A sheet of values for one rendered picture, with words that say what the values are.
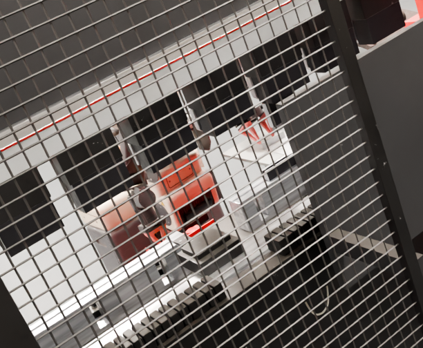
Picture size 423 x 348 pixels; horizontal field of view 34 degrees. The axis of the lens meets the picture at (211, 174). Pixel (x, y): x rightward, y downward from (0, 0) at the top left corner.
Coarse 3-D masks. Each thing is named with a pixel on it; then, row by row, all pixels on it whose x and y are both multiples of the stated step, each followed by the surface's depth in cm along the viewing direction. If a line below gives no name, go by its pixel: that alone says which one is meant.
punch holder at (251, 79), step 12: (288, 36) 190; (276, 48) 189; (300, 48) 193; (240, 60) 192; (264, 60) 187; (276, 60) 189; (288, 60) 191; (252, 72) 190; (264, 72) 188; (276, 72) 190; (288, 72) 192; (300, 72) 194; (252, 84) 194; (264, 84) 189; (288, 84) 192; (300, 84) 195; (252, 96) 197; (276, 96) 191
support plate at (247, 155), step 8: (264, 128) 229; (240, 144) 224; (248, 144) 221; (256, 144) 218; (232, 152) 220; (248, 152) 215; (256, 152) 212; (264, 152) 210; (272, 152) 207; (248, 160) 209; (264, 160) 204
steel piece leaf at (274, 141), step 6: (282, 132) 214; (270, 138) 212; (276, 138) 213; (282, 138) 214; (264, 144) 211; (270, 144) 212; (276, 144) 211; (288, 144) 208; (270, 150) 209; (276, 150) 207; (282, 150) 206; (288, 150) 204
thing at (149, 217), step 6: (138, 210) 220; (150, 210) 221; (138, 216) 221; (144, 216) 220; (150, 216) 220; (156, 216) 222; (162, 216) 220; (144, 222) 221; (150, 222) 220; (150, 228) 218
